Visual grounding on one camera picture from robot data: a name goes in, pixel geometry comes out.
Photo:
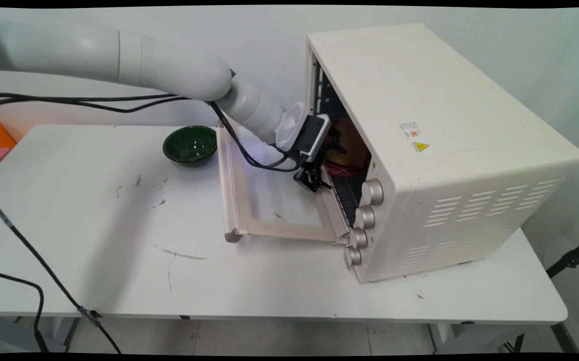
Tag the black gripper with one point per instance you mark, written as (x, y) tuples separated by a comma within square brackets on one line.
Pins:
[(309, 178)]

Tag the silver oven knob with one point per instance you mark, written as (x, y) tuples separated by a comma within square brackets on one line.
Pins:
[(358, 237), (365, 217), (353, 256), (373, 192)]

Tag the black tripod stand leg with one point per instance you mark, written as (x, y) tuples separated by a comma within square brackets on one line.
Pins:
[(573, 258)]

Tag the cream glass oven door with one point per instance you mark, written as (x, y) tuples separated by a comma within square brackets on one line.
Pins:
[(234, 200)]

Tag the red bowl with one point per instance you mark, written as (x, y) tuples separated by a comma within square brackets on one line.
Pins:
[(349, 168)]

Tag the yellow warning sticker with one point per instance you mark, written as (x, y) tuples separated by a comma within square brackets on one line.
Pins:
[(420, 147)]

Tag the yellow bread piece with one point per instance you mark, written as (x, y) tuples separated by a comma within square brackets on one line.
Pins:
[(353, 143)]

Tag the cream toaster oven body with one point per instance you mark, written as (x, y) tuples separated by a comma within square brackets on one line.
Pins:
[(450, 150)]

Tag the dark green glossy bowl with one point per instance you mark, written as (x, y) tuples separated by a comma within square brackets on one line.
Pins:
[(189, 144)]

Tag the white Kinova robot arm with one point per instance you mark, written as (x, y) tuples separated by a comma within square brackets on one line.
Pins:
[(169, 62)]

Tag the white printed label sticker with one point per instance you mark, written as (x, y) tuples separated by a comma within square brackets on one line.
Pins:
[(410, 130)]

